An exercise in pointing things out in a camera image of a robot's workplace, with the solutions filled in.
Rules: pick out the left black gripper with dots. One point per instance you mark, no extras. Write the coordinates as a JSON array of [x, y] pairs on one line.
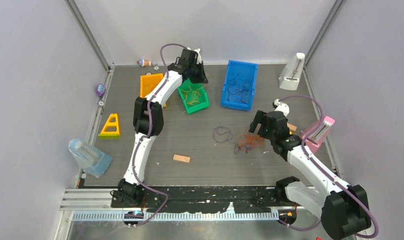
[[202, 78]]

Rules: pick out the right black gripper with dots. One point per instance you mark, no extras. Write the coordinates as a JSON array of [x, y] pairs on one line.
[[258, 119]]

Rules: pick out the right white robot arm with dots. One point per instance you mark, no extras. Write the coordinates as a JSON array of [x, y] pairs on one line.
[[341, 207]]

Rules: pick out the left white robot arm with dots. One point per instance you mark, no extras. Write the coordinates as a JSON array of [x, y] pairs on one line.
[[148, 122]]

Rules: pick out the green plastic bin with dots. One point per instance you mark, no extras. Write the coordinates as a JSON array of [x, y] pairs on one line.
[[194, 96]]

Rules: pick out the wooden block right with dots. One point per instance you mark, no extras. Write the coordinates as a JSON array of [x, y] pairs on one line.
[[291, 127]]

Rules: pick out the wooden block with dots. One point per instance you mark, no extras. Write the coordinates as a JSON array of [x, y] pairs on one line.
[[291, 127], [181, 158]]

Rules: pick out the blue plastic bin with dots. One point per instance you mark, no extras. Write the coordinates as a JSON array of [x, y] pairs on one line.
[[239, 85]]

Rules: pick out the orange plastic bin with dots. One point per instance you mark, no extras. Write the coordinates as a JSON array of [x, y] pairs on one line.
[[149, 82]]

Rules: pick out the white metronome box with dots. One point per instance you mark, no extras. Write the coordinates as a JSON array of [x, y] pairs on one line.
[[290, 76]]

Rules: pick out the small clown figurine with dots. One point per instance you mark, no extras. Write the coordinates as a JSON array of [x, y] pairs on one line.
[[144, 63]]

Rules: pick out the pink metronome box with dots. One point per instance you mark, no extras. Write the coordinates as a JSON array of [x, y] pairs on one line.
[[317, 132]]

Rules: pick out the wooden block centre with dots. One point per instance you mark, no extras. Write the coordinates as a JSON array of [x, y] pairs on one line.
[[181, 158]]

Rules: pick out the purple round toy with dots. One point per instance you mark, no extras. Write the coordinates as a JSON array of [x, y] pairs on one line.
[[100, 90]]

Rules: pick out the yellow triangle block left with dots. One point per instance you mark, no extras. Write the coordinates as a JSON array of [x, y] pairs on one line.
[[111, 128]]

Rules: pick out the clear plastic bottle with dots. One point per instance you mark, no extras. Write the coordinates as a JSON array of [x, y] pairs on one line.
[[86, 155]]

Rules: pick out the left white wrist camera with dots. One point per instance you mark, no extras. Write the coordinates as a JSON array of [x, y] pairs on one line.
[[199, 59]]

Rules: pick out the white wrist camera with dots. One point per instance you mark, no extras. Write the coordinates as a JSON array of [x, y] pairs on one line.
[[199, 59], [280, 106]]

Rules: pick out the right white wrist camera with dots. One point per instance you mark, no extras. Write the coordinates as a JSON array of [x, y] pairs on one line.
[[280, 106]]

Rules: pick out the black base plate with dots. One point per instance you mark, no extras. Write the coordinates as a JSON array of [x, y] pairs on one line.
[[201, 199]]

